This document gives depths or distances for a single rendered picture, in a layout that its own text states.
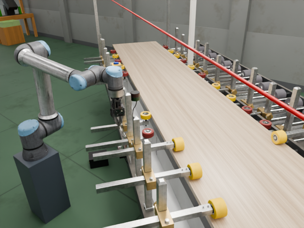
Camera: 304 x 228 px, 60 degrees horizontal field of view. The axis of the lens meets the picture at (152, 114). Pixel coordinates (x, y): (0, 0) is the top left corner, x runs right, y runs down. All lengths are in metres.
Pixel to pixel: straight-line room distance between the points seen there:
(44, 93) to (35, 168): 0.57
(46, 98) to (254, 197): 1.53
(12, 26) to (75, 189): 7.40
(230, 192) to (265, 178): 0.23
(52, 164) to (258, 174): 1.52
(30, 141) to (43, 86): 0.42
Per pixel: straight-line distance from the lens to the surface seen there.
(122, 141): 1.74
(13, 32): 9.52
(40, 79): 2.02
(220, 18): 5.44
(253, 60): 5.30
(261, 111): 2.24
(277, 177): 1.52
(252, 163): 1.56
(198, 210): 1.17
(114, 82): 1.48
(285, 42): 5.08
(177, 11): 5.93
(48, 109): 2.13
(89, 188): 2.72
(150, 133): 1.73
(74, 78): 1.46
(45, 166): 2.22
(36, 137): 2.13
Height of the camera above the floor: 1.82
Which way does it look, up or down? 28 degrees down
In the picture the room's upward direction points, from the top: 1 degrees counter-clockwise
